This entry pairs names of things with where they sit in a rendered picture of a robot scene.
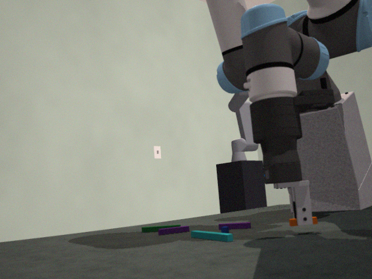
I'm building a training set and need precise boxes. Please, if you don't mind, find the purple rod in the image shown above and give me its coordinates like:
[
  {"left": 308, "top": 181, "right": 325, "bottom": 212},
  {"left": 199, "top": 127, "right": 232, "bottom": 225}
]
[
  {"left": 158, "top": 226, "right": 189, "bottom": 235},
  {"left": 219, "top": 222, "right": 251, "bottom": 230}
]

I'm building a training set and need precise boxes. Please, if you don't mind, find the dark green rod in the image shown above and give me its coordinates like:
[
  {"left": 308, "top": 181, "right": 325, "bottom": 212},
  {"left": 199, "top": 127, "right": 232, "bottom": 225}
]
[{"left": 142, "top": 224, "right": 181, "bottom": 233}]

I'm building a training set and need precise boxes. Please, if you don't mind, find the turquoise rod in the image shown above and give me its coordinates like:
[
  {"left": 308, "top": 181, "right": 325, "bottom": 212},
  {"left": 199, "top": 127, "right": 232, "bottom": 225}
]
[{"left": 191, "top": 231, "right": 233, "bottom": 242}]

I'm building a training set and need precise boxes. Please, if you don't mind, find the orange rod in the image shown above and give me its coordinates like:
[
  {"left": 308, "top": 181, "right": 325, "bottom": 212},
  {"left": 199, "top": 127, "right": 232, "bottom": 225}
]
[{"left": 289, "top": 217, "right": 317, "bottom": 226}]

